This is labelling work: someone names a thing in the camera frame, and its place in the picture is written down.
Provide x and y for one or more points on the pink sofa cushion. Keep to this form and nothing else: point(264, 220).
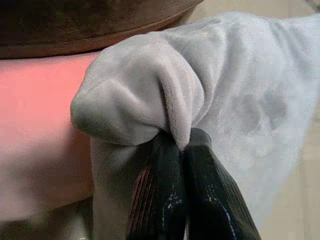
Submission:
point(37, 120)

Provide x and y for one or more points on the brown leather sofa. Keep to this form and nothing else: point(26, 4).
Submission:
point(87, 25)

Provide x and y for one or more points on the grey plush pillow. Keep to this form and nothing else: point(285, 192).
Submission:
point(200, 82)

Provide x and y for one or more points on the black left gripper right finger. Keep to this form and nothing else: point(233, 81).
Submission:
point(215, 190)

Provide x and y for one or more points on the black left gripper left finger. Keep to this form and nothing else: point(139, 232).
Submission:
point(157, 190)

